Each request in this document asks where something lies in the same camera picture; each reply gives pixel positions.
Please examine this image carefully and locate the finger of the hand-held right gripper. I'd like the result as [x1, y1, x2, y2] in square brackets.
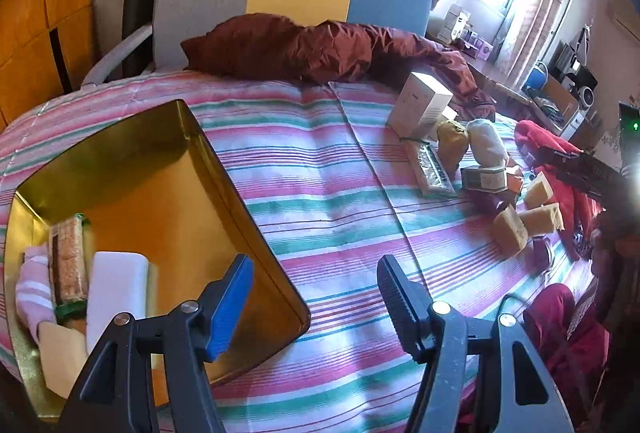
[537, 147, 608, 200]

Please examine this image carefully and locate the small purple box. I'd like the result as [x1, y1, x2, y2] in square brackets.
[465, 30, 496, 59]

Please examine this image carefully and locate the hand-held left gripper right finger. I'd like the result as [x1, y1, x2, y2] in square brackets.
[376, 254, 576, 433]

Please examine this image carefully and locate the purple snack packet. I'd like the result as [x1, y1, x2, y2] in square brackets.
[470, 188, 516, 216]
[531, 235, 556, 271]

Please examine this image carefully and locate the pink striped sock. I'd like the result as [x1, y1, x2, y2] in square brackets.
[15, 245, 58, 354]

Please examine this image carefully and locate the white sock ball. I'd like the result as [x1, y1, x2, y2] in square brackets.
[466, 118, 508, 166]

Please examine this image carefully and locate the dark red jacket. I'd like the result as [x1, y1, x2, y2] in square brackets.
[180, 13, 496, 121]

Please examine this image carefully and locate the white carton box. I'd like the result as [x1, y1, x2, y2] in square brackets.
[386, 72, 453, 141]

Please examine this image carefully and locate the white rectangular box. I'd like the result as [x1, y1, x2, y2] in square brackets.
[85, 251, 151, 356]

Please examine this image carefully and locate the black speaker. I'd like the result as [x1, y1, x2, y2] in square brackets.
[575, 66, 598, 106]

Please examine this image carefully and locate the small orange packet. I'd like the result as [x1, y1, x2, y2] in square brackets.
[505, 163, 526, 196]

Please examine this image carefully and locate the wooden wardrobe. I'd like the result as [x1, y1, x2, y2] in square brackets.
[0, 0, 101, 129]

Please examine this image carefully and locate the small green and white box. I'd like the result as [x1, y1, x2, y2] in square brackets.
[460, 164, 508, 191]

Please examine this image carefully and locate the cardboard box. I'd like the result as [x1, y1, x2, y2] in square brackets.
[530, 76, 581, 124]

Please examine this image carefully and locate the red cloth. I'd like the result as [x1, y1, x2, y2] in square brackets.
[515, 119, 596, 234]

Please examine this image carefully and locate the yellow sponge block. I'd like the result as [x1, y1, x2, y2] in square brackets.
[522, 173, 555, 209]
[490, 204, 530, 259]
[517, 202, 566, 239]

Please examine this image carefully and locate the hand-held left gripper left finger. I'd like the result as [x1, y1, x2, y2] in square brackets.
[57, 254, 256, 433]

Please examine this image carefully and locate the flat yellow sponge piece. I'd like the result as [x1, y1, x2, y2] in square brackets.
[39, 320, 88, 401]

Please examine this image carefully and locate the person's red trouser leg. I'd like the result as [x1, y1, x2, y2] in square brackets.
[460, 283, 611, 433]

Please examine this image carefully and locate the striped bed sheet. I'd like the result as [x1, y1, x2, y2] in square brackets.
[0, 70, 601, 433]

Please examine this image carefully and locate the snack bar in clear wrapper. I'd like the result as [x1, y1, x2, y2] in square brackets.
[49, 213, 93, 319]

